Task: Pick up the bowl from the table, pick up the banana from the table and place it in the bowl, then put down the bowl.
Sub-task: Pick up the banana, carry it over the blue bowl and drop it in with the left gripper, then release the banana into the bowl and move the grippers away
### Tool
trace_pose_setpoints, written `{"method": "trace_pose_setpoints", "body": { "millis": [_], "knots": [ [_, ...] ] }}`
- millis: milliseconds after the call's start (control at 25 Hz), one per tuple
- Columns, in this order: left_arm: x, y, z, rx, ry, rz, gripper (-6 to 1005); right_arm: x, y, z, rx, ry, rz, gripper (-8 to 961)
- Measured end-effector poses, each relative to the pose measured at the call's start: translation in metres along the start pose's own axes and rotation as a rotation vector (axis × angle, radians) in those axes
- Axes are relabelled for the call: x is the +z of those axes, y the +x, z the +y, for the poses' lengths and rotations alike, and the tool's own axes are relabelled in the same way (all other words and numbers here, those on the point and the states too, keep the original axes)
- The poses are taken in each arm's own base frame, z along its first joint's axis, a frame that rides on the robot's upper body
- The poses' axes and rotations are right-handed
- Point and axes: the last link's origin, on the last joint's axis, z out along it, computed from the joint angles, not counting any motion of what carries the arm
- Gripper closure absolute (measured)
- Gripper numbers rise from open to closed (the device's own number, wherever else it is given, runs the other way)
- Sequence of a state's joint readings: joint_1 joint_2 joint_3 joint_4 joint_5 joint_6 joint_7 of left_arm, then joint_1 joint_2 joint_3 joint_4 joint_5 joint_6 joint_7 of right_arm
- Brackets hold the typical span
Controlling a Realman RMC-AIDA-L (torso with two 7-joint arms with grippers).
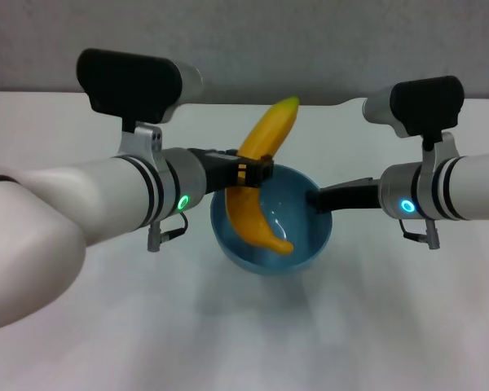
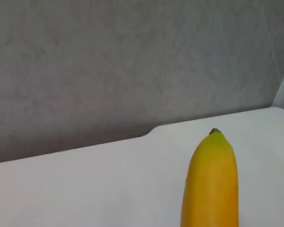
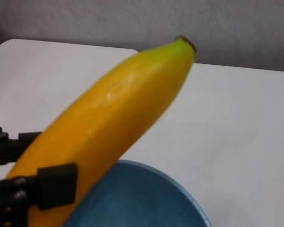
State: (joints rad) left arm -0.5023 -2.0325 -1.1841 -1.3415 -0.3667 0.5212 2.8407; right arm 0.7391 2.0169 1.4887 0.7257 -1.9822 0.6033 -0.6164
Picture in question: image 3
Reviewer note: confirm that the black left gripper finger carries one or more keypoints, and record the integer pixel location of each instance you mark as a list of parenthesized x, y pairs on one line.
[(4, 149), (56, 186)]

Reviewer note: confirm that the blue plastic bowl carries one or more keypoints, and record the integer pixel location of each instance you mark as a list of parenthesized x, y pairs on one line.
[(137, 201)]

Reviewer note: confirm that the yellow banana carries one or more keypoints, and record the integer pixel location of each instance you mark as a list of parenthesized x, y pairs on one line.
[(113, 113)]

